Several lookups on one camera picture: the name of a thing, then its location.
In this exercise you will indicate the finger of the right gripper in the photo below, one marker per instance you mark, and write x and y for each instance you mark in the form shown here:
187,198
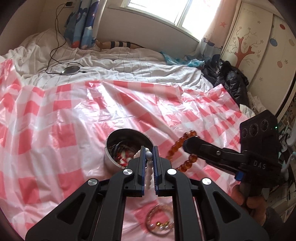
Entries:
221,158

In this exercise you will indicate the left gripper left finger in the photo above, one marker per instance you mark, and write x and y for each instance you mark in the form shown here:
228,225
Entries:
141,170

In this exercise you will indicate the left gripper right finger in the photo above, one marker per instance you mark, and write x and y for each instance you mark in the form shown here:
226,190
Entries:
155,160

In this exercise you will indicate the person's right hand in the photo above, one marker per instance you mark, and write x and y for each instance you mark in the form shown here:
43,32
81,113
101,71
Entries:
257,204

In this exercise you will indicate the round metal tin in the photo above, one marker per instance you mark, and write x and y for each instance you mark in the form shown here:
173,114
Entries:
121,146

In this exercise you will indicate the black jacket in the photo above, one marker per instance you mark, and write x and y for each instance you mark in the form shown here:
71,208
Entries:
232,79

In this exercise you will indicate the pink checkered plastic sheet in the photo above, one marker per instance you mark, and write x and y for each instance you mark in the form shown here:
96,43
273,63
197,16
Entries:
52,140

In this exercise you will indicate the white wardrobe with tree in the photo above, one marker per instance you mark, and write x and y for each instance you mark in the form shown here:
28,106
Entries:
262,47

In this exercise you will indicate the blue plastic bag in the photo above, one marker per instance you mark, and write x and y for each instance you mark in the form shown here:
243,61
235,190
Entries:
187,61

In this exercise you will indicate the striped pillow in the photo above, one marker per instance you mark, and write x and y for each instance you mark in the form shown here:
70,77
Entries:
113,44

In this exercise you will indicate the round grey charging pad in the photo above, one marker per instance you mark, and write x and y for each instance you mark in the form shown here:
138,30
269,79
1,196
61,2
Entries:
70,70

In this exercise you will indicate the window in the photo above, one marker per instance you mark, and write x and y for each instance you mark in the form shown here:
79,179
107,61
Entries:
193,16

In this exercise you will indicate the blue cartoon curtain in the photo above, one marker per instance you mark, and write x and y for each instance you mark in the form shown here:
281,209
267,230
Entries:
79,31

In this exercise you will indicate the white bed quilt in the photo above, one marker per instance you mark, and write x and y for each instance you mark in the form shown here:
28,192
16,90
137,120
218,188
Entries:
40,59

